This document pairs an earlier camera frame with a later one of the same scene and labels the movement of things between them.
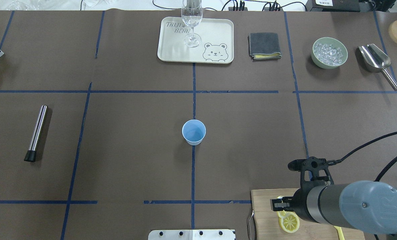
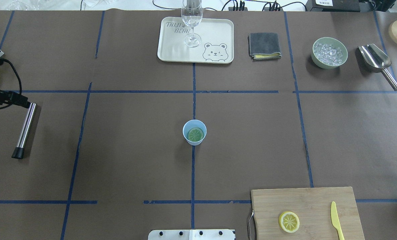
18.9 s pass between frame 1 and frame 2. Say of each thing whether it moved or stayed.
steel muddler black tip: moved
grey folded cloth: stayed
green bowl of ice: stayed
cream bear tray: stayed
